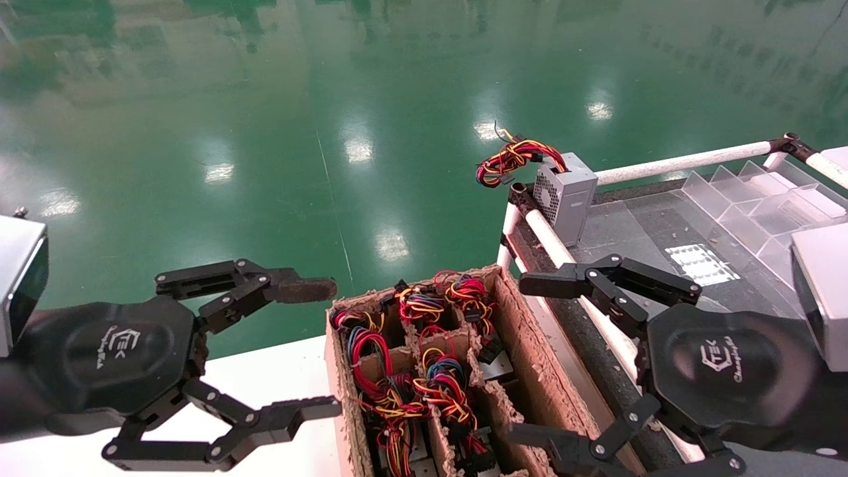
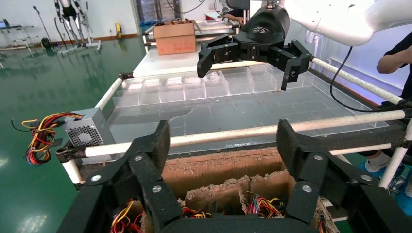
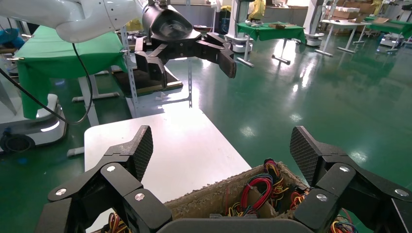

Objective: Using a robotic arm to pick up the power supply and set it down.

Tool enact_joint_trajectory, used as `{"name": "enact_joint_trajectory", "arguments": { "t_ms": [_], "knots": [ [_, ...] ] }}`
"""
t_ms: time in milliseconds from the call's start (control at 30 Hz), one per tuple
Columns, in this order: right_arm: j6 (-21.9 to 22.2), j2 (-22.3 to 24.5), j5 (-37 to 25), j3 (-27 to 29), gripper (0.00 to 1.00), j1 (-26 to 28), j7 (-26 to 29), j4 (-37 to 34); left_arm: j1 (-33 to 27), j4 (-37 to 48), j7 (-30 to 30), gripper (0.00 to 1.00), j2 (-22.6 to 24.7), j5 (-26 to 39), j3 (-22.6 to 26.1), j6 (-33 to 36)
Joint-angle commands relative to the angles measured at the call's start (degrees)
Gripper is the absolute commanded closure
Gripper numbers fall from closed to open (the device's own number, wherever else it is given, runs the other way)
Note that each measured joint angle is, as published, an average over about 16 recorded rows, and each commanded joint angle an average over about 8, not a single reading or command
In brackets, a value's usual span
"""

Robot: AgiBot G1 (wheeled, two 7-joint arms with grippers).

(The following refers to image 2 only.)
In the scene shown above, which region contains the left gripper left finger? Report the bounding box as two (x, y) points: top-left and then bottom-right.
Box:
(85, 119), (183, 233)

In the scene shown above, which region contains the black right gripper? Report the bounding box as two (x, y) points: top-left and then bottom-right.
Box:
(196, 4), (313, 91)

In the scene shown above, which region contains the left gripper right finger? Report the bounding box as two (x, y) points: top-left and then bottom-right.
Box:
(276, 119), (381, 225)

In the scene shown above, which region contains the bare person forearm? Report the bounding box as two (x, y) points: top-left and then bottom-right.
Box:
(376, 50), (412, 75)

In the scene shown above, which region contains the clear acrylic compartment tray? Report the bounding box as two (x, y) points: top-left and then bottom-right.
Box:
(112, 64), (389, 129)

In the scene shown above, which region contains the seated person in dark shirt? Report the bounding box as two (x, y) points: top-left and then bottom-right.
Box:
(221, 8), (245, 27)

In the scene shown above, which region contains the white sneaker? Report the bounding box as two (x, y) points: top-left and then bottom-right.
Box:
(365, 150), (392, 174)

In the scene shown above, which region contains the worn cardboard box with dividers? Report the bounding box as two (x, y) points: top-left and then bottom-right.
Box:
(138, 147), (339, 233)

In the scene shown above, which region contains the closed brown cardboard box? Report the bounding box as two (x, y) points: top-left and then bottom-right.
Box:
(152, 19), (198, 56)

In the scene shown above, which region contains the white worktable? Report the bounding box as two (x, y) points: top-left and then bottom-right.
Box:
(133, 19), (241, 78)

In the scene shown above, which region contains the glass door with blinds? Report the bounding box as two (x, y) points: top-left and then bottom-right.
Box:
(135, 0), (182, 23)

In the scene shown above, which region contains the standing person in black shirt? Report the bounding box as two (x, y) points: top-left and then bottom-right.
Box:
(384, 31), (412, 101)

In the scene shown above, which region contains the grey robot on stand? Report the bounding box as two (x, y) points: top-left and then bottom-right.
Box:
(72, 0), (103, 53)

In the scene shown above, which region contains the black microphone stand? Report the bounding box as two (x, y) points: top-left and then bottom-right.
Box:
(32, 5), (52, 50)

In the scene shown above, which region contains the dark robot on stand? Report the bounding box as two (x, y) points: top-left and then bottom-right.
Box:
(53, 0), (83, 54)

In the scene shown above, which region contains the metal cart with laptop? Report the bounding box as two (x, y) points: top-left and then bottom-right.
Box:
(0, 19), (35, 52)

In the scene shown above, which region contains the thin white frame tube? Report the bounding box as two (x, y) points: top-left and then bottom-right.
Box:
(328, 143), (393, 157)

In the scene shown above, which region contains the white frame leg tube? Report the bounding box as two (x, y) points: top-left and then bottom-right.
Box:
(378, 119), (412, 190)
(62, 159), (84, 185)

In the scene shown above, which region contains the silver power supply with wires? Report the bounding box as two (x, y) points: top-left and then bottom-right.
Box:
(11, 107), (116, 168)

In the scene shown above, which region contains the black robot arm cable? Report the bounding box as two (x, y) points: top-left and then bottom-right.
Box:
(329, 46), (412, 114)

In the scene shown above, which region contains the black hanging cable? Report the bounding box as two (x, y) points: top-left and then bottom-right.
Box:
(165, 0), (207, 15)

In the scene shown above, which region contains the long white frame tube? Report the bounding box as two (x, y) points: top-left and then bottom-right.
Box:
(84, 109), (407, 158)

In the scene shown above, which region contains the short white frame tube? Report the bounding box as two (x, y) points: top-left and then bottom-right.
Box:
(95, 77), (124, 111)

